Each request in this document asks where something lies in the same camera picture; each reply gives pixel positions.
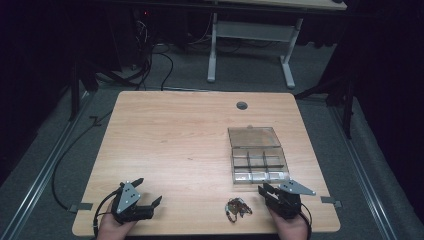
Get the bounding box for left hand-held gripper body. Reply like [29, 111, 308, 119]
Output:
[110, 181, 156, 225]

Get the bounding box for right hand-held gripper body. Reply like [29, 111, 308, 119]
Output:
[265, 179, 317, 220]

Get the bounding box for clear plastic compartment box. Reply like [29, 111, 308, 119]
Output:
[227, 125, 291, 185]

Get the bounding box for person's right hand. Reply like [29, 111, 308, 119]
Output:
[267, 206, 310, 240]

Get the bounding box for person's left hand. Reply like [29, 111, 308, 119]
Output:
[96, 199, 138, 240]

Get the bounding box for black metal stand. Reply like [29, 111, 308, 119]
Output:
[67, 58, 101, 122]
[294, 74, 355, 140]

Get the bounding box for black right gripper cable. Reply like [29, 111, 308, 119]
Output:
[299, 202, 313, 240]

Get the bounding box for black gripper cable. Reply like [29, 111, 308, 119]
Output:
[299, 202, 313, 240]
[92, 189, 122, 239]

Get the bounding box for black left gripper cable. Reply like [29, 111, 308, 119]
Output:
[92, 189, 122, 239]

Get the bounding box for grey table bracket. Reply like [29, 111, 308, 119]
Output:
[67, 202, 94, 213]
[320, 195, 343, 209]

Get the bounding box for black floor cable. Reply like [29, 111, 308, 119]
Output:
[51, 110, 114, 212]

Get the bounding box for grey metal floor rail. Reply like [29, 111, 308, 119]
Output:
[0, 91, 96, 240]
[327, 105, 398, 240]

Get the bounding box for bundle of black cables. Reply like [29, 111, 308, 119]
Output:
[133, 18, 175, 92]

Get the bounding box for white metal desk frame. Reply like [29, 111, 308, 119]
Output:
[206, 12, 305, 90]

